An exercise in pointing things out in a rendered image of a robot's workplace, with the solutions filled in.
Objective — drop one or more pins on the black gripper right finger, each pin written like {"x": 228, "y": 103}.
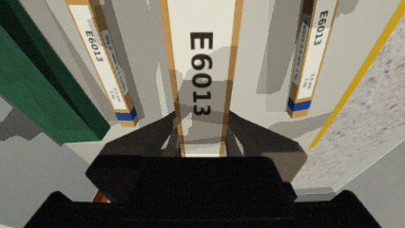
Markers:
{"x": 287, "y": 155}

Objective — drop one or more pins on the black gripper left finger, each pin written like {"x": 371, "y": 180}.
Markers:
{"x": 148, "y": 140}

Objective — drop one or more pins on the tan cardboard pack with blue bands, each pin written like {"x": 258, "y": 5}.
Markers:
{"x": 201, "y": 41}
{"x": 315, "y": 27}
{"x": 90, "y": 22}

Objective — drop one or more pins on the dark green flat block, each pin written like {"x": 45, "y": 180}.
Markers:
{"x": 34, "y": 79}

